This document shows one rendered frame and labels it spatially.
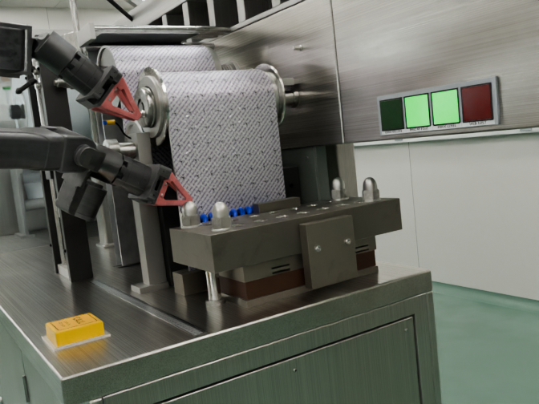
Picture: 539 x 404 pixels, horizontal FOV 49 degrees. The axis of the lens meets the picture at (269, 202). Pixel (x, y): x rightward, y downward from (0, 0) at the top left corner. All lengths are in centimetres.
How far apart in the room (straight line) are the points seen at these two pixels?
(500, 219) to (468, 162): 41
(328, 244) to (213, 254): 21
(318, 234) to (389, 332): 22
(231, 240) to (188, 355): 19
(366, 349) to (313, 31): 63
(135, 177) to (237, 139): 23
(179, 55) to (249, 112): 29
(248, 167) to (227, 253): 29
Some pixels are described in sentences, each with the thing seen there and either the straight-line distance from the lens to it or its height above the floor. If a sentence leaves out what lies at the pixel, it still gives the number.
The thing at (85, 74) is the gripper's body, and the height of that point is 131.
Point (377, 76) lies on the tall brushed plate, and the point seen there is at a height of 126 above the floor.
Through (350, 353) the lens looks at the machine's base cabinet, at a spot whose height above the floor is 80.
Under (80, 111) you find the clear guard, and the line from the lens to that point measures 213.
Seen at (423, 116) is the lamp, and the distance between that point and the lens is 102.
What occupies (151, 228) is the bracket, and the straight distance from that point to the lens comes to 117.
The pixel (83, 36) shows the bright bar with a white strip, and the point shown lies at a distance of 144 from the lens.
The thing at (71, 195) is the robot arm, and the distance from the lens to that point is 102.
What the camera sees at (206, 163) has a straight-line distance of 112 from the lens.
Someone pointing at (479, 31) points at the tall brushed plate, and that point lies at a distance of 96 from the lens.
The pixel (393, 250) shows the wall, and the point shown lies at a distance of 460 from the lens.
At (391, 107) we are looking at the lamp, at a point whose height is 120.
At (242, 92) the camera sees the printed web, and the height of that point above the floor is 126.
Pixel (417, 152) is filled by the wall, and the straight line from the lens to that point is 428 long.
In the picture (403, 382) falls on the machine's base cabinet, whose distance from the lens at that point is 113.
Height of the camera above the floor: 116
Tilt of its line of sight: 6 degrees down
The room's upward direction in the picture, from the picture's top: 6 degrees counter-clockwise
